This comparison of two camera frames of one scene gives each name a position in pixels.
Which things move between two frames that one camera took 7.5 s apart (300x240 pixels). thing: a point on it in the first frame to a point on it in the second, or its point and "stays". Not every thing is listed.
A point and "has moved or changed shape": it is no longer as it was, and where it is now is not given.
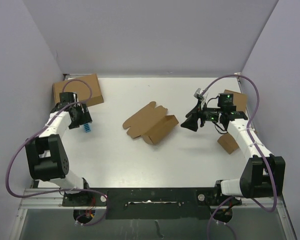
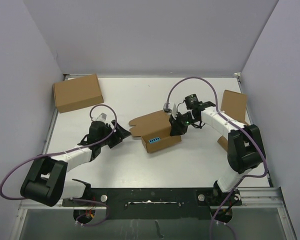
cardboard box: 152,123 has moved or changed shape
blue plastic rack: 87,127 to 154,140
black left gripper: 84,117 to 121,133
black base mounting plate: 150,203 stays
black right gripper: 191,123 to 176,129
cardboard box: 228,143 stays
